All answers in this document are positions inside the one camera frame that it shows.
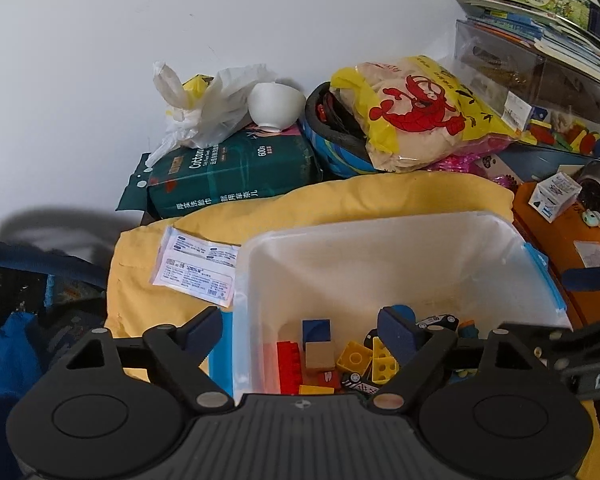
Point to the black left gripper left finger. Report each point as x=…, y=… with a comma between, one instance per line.
x=175, y=357

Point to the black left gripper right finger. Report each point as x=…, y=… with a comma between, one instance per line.
x=423, y=355

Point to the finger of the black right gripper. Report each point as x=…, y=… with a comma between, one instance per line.
x=573, y=356

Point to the red lego brick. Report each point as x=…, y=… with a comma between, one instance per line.
x=289, y=367

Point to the black toy car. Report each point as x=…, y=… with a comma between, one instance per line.
x=447, y=321

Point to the yellow lego brick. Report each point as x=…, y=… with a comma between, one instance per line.
x=384, y=365

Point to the blue oval block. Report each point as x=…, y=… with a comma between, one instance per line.
x=405, y=311

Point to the small yellow lego block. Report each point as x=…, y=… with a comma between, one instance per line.
x=355, y=358

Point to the yellow quilted blanket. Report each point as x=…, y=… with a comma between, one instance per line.
x=134, y=305

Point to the white blue paper packet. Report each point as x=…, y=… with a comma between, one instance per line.
x=195, y=267

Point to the brown wooden block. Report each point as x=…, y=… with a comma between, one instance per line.
x=319, y=356

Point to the orange cardboard box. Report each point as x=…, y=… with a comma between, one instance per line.
x=556, y=241

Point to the white plastic storage bin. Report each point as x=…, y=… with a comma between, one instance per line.
x=472, y=264

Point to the blue bag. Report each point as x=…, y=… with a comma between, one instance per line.
x=20, y=369

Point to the small white medicine box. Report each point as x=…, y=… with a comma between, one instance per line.
x=552, y=196

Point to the blue black helmet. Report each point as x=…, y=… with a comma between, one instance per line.
x=336, y=138

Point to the yellow lobster print bag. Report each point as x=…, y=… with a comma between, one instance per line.
x=415, y=113

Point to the white plastic bag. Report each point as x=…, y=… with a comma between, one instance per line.
x=205, y=110

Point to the clear plastic toy box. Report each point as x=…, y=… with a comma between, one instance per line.
x=552, y=99

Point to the white ceramic bowl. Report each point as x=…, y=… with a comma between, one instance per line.
x=275, y=107

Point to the stack of books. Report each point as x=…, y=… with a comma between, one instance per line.
x=548, y=34

